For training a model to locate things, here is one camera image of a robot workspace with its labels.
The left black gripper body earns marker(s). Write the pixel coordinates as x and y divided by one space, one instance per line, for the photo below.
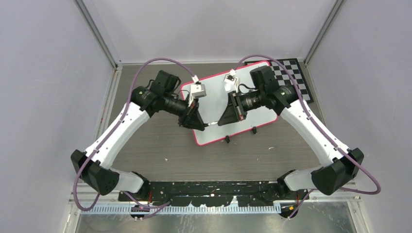
183 119

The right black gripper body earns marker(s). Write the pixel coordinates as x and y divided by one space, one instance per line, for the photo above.
237 102

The pink framed whiteboard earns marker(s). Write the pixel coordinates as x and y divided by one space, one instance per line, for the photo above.
212 106

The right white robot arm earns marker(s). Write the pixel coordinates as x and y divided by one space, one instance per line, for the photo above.
336 159

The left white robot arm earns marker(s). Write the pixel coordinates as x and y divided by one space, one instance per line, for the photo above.
94 164

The black white checkerboard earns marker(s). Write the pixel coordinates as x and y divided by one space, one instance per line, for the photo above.
293 67

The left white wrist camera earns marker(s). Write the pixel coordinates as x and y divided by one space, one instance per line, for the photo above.
196 91

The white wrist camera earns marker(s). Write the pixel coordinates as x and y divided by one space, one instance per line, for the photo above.
231 83
196 91

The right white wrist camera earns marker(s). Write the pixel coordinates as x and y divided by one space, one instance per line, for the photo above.
231 83

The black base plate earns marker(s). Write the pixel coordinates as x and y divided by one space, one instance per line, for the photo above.
213 194

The slotted cable duct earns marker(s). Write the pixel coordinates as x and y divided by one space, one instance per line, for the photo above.
123 209

